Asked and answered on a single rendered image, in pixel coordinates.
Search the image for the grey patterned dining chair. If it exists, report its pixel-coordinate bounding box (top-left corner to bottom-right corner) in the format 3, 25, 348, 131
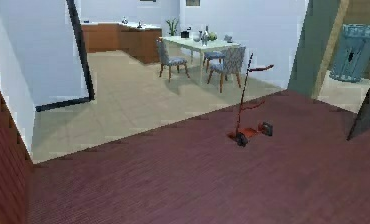
206, 45, 247, 94
155, 38, 191, 83
202, 50, 226, 74

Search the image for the red hand truck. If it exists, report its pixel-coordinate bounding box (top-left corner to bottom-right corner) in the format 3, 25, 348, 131
226, 52, 275, 148

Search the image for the pale green dining table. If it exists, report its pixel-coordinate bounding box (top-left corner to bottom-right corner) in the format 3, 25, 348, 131
161, 35, 242, 86

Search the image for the clear glass bottle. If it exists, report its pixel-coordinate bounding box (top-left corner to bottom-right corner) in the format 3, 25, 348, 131
201, 25, 210, 47

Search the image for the green house plant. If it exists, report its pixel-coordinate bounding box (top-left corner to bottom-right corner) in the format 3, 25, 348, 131
165, 18, 180, 37

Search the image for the brown kitchen counter cabinet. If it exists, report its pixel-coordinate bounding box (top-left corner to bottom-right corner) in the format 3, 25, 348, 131
80, 21, 163, 65

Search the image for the blue patterned cabinet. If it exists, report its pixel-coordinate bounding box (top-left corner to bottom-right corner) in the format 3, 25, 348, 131
328, 23, 370, 83

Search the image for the dark red wooden furniture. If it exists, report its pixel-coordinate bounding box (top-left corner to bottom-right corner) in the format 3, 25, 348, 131
0, 70, 35, 224

